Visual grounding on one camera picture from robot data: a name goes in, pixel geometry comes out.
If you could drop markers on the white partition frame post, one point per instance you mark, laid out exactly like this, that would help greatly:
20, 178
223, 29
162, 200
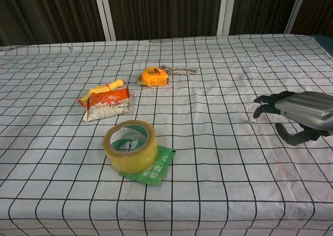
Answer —
225, 11
104, 12
296, 10

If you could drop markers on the orange tape measure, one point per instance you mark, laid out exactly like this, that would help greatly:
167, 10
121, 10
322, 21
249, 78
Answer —
154, 76

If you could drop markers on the yellow candy bar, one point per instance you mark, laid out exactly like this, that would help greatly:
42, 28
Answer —
104, 89

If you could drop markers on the clear packing tape roll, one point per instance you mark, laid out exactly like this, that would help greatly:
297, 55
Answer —
131, 147

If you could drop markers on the orange white snack bag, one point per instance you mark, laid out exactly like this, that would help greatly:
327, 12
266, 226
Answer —
108, 104

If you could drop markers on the green sachet packet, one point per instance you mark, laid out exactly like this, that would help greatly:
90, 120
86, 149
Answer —
153, 168

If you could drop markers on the white grid tablecloth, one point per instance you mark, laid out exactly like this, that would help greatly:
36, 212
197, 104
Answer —
166, 134

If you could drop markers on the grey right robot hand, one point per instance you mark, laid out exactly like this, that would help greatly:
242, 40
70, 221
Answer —
304, 107

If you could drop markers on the dark curtain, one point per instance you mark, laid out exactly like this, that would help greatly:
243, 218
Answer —
166, 11

